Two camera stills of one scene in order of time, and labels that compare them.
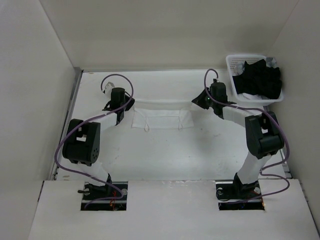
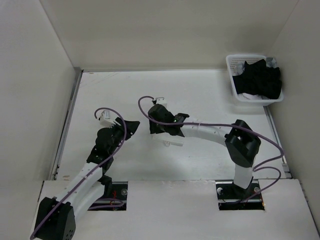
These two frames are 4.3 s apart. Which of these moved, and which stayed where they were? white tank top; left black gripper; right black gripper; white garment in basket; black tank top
Moved: right black gripper; white tank top; left black gripper
Stayed: white garment in basket; black tank top
